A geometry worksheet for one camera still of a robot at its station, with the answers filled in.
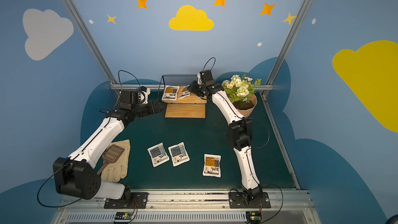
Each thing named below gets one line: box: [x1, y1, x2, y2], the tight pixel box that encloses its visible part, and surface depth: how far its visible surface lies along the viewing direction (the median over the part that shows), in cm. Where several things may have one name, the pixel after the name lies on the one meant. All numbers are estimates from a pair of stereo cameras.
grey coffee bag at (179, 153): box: [167, 142, 191, 167], surface depth 91 cm
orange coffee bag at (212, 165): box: [202, 153, 222, 178], surface depth 86 cm
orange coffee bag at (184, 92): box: [178, 84, 191, 100], surface depth 97 cm
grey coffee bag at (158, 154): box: [147, 142, 170, 168], surface depth 91 cm
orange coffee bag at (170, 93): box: [161, 85, 180, 101], surface depth 98 cm
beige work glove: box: [100, 139, 131, 183], surface depth 88 cm
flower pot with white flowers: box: [221, 74, 262, 118], surface depth 83 cm
